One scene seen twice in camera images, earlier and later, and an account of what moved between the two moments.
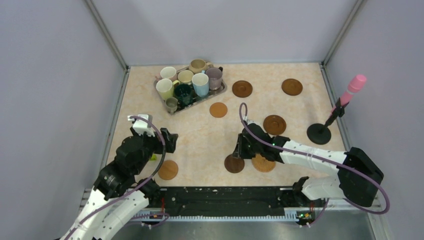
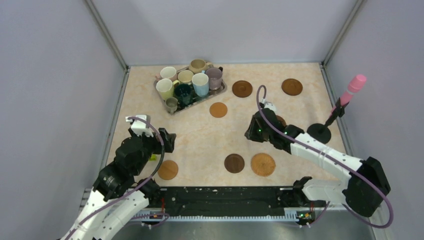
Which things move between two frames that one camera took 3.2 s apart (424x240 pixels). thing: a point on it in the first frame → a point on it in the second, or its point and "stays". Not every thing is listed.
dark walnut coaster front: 233,164 stays
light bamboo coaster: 168,170 stays
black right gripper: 239,152 → 250,134
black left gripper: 170,139 stays
